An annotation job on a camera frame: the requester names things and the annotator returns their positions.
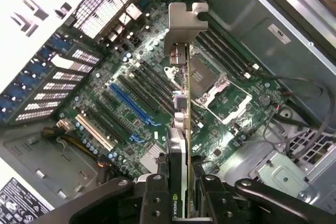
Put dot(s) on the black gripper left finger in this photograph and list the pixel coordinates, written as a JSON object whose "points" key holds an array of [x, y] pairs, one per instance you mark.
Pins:
{"points": [[155, 200]]}

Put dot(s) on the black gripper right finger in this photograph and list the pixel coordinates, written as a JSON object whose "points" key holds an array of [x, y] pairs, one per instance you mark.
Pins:
{"points": [[215, 203]]}

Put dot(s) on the silver chipset heatsink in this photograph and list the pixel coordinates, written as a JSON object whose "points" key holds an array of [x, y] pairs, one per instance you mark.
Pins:
{"points": [[151, 157]]}

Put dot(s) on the green motherboard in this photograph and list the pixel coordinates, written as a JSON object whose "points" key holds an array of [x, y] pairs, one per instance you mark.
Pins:
{"points": [[223, 134]]}

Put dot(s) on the metal disk bay cage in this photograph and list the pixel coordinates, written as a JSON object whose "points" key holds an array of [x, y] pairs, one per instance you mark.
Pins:
{"points": [[283, 171]]}

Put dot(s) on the white expansion slot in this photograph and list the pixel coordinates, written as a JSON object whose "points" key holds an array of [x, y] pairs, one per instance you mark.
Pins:
{"points": [[94, 132]]}

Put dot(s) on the black expansion slot blue clip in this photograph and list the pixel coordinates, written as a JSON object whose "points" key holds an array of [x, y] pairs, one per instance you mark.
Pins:
{"points": [[118, 113]]}

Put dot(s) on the metal socket cover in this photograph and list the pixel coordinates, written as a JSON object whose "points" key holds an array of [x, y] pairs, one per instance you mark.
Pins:
{"points": [[231, 100]]}

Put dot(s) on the round coin cell battery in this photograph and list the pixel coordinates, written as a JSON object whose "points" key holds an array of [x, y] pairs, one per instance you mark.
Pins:
{"points": [[263, 100]]}

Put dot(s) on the black RAM slot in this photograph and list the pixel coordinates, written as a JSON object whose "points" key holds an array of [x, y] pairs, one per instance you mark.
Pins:
{"points": [[223, 56], [147, 82], [233, 49], [157, 75]]}

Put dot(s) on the grey power supply unit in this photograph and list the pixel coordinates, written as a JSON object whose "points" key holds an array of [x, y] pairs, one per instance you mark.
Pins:
{"points": [[39, 155]]}

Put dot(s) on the CPU socket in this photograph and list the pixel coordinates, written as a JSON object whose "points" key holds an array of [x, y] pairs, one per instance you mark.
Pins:
{"points": [[203, 73]]}

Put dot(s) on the perforated metal slot cover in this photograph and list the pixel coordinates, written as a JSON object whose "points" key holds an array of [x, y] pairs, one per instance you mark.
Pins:
{"points": [[59, 86], [50, 96], [42, 106], [68, 76], [85, 56]]}

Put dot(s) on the blue card retainer strip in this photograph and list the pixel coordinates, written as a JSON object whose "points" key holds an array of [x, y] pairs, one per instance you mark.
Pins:
{"points": [[26, 79]]}

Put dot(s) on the silver rear port block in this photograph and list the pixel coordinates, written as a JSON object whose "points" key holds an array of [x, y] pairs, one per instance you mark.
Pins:
{"points": [[134, 11]]}

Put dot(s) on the black open PC case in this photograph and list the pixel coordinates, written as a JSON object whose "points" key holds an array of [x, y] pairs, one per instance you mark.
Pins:
{"points": [[236, 11]]}

